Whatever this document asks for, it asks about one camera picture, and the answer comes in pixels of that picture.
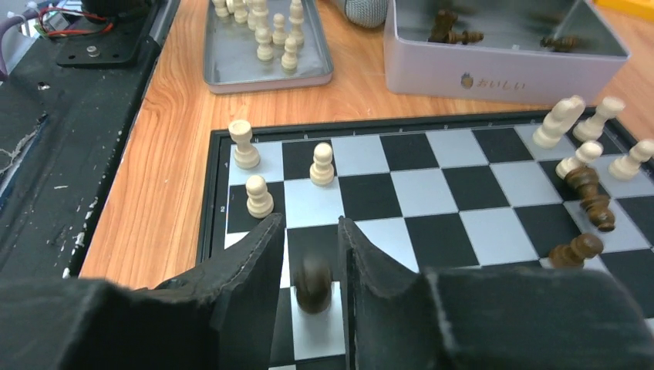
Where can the light chess pawn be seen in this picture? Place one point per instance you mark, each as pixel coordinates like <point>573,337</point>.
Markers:
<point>322,170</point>
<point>259,202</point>

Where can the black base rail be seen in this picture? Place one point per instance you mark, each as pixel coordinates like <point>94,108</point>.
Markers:
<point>67,110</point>

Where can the light chess rook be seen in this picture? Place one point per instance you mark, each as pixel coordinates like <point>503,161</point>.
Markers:
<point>246,156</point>

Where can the black silver chess board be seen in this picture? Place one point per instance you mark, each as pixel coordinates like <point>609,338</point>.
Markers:
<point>443,191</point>

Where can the dark chess pawn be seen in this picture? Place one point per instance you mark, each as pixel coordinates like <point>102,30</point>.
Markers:
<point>313,285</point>

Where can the tin lid with light pieces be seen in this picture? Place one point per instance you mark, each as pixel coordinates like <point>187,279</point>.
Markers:
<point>261,45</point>

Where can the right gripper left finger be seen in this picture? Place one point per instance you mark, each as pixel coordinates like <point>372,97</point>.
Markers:
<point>218,315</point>

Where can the tin box with dark pieces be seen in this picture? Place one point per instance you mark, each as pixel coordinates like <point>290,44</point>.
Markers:
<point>535,52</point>

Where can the silver microphone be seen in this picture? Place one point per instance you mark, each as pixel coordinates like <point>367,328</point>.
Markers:
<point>366,13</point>

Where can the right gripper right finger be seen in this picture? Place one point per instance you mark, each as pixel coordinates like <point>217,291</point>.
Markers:
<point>474,318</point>

